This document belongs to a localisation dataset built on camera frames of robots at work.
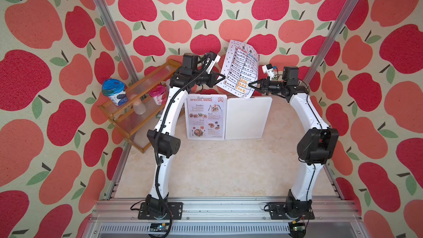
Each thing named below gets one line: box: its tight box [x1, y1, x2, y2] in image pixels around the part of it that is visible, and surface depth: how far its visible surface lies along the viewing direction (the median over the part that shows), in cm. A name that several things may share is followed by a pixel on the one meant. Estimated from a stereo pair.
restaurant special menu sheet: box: [186, 94, 228, 141], surface depth 91 cm
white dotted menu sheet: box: [216, 39, 259, 99], surface depth 83 cm
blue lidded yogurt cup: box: [101, 78, 129, 107], surface depth 74 cm
